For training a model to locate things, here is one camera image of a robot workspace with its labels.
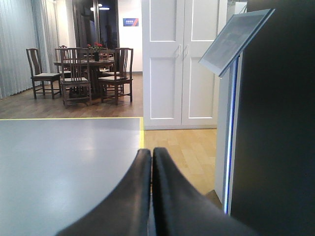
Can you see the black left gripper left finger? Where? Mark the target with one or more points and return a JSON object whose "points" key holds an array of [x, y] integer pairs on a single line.
{"points": [[125, 211]]}

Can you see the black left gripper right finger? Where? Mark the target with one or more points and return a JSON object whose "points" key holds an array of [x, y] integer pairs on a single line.
{"points": [[180, 210]]}

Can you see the dark grey fridge body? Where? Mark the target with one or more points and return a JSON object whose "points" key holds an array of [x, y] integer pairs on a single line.
{"points": [[274, 169]]}

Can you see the white double door wardrobe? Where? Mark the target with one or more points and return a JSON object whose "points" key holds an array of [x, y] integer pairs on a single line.
{"points": [[179, 92]]}

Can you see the right dark wooden chair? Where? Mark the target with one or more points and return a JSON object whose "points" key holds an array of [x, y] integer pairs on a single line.
{"points": [[109, 86]]}

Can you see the front dark wooden chair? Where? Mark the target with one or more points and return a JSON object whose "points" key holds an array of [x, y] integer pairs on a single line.
{"points": [[73, 95]]}

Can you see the round dark wooden table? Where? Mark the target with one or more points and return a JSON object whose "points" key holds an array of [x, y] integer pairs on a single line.
{"points": [[79, 73]]}

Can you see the left dark wooden chair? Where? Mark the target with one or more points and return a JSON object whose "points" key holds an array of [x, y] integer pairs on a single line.
{"points": [[38, 77]]}

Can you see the silver sign stand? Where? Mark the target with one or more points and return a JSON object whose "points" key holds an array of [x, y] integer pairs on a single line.
{"points": [[224, 59]]}

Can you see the red flowers black vase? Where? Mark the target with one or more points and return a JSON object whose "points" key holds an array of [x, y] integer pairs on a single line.
{"points": [[95, 49]]}

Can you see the grey window curtain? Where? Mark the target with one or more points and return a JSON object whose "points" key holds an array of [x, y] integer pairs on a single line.
{"points": [[25, 24]]}

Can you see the blue wall sign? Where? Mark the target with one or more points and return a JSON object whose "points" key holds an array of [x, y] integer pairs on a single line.
{"points": [[130, 22]]}

